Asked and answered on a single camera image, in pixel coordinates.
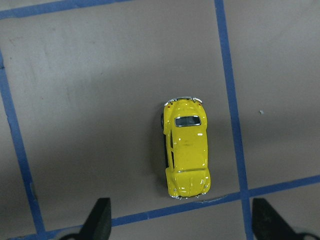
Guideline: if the yellow toy beetle car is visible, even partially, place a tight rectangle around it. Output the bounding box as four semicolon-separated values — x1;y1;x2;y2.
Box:
161;96;211;199

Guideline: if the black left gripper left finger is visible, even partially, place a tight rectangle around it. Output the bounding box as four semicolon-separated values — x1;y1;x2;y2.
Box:
59;197;111;240

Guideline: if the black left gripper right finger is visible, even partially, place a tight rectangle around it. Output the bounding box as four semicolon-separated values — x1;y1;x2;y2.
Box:
251;198;320;240

